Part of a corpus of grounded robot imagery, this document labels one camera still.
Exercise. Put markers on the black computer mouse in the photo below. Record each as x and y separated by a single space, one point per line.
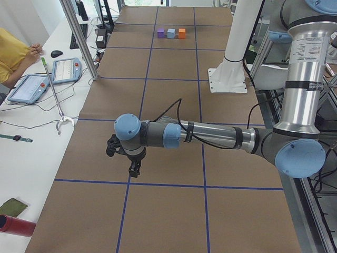
56 53

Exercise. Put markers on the teach pendant tablet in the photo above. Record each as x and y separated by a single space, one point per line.
66 70
30 89

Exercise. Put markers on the black power adapter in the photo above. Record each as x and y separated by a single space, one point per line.
101 38

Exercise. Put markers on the person in yellow shirt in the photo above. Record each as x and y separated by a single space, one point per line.
16 58

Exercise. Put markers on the green cloth pouch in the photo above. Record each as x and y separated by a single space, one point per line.
12 207

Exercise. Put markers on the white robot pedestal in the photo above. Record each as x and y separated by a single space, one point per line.
229 76

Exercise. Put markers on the teal smart watch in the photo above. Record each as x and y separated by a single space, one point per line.
16 138

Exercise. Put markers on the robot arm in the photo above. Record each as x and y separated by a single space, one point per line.
280 127

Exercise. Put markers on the red water bottle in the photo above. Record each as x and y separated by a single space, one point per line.
16 226

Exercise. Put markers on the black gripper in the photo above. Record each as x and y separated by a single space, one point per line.
135 158

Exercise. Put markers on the white plastic chair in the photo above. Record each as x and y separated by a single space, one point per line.
270 77

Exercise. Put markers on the near teach pendant tablet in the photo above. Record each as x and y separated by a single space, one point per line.
30 89

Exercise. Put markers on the light blue foam block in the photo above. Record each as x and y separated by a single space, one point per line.
171 33

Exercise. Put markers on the orange foam block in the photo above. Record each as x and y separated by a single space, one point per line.
182 33

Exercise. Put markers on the far teach pendant tablet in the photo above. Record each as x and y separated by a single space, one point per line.
66 70

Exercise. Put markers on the brown paper table cover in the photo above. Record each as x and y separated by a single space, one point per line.
196 198

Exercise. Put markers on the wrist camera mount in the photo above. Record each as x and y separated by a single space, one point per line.
114 146

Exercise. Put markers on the purple foam block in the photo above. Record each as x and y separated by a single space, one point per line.
160 33

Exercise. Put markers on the aluminium frame post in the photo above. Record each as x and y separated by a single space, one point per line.
80 38

